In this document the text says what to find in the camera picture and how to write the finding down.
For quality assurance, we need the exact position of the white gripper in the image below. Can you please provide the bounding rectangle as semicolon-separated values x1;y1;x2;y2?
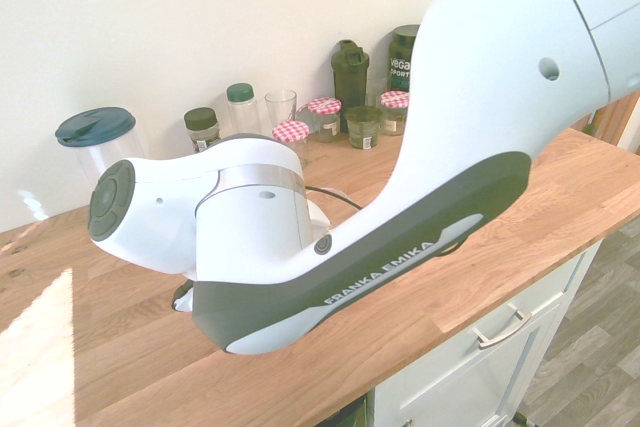
173;281;196;314

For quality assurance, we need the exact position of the spice jar with black lid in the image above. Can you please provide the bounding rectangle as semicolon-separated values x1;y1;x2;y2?
182;106;219;156

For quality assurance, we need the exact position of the clear pitcher with blue lid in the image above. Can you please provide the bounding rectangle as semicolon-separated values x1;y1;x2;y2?
54;106;147;189

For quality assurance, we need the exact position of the glass jar red checkered lid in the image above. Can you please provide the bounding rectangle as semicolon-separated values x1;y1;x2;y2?
305;96;344;144
379;89;412;137
271;120;312;169

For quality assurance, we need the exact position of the clear bottle with green lid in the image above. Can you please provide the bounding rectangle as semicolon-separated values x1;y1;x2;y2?
225;82;260;138

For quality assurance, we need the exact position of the clear drinking glass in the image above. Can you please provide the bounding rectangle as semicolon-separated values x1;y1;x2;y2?
264;89;299;129

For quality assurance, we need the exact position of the open jar of green powder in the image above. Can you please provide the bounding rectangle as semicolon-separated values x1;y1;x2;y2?
345;105;385;150

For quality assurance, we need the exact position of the dark green shaker bottle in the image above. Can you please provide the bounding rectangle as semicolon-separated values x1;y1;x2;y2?
330;38;372;134

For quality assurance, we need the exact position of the white kitchen cabinet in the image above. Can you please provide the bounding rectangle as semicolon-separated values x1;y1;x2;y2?
372;239;605;427

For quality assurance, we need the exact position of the dark green Vega Sport tub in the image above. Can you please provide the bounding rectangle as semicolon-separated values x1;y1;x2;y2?
387;23;422;98

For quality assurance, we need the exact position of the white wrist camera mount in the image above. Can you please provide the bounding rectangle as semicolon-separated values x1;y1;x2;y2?
306;198;332;242

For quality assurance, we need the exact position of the thin black camera cable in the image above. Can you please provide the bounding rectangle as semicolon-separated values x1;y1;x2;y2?
303;184;365;212

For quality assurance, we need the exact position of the silver drawer handle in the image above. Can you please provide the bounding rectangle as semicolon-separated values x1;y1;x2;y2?
471;303;533;351

